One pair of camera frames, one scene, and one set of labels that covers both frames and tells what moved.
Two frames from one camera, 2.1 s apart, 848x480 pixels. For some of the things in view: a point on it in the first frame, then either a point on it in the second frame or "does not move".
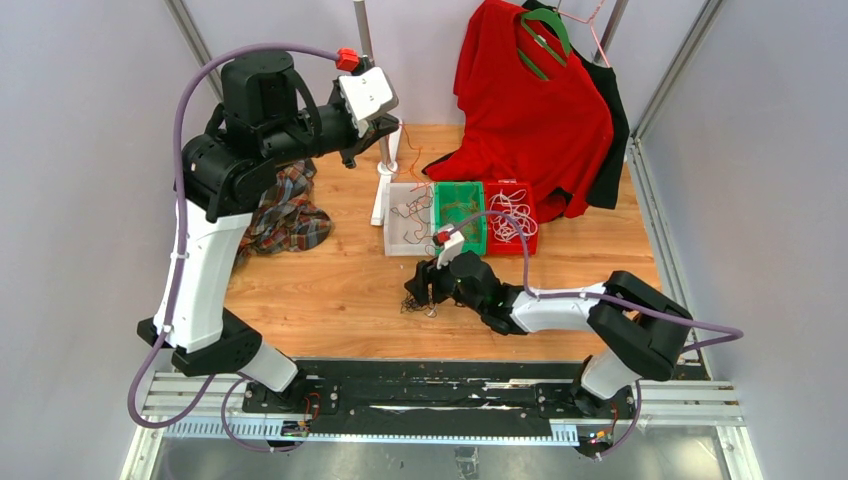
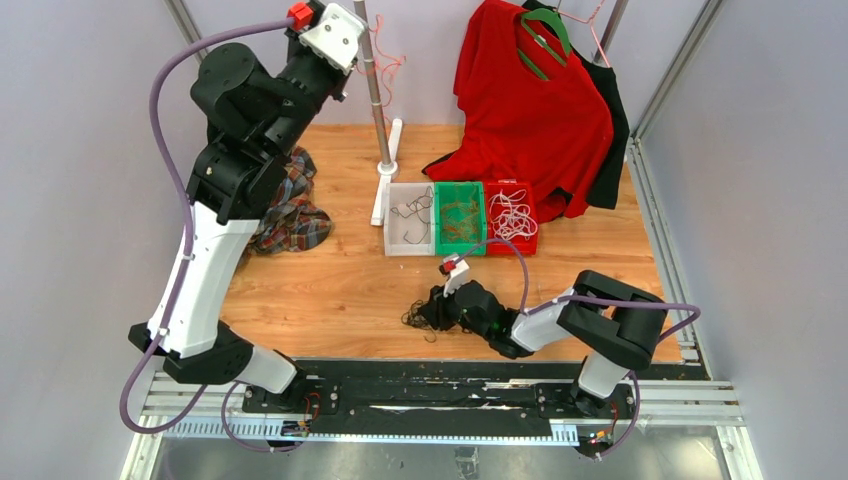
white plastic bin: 409,219 does not move
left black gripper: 379,127 → 295,46
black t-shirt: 604,190 does not move
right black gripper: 419,285 → 436,311
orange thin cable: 418,179 → 397,60
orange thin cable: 463,211 does not move
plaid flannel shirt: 287,218 does not move
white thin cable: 504,228 does not move
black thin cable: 423,202 does not move
